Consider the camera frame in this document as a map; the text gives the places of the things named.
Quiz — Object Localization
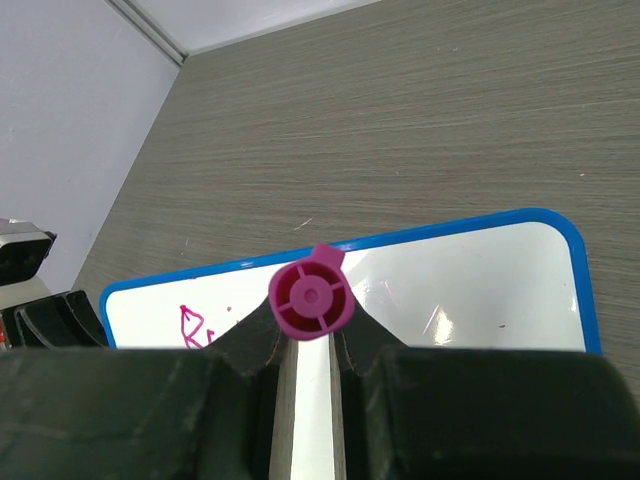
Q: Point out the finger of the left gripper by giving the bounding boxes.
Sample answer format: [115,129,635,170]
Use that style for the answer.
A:
[13,290,108,349]

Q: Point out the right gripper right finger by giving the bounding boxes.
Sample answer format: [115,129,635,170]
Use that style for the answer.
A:
[334,308,639,479]

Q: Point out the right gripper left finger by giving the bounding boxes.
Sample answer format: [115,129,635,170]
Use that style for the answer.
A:
[1,304,295,479]

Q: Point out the white marker magenta cap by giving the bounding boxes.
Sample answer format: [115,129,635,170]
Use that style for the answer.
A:
[268,244,356,341]

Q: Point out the blue framed whiteboard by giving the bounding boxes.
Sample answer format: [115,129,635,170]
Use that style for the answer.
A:
[99,208,602,479]

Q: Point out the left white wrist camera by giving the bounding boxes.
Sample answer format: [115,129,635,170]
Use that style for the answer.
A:
[0,219,57,310]

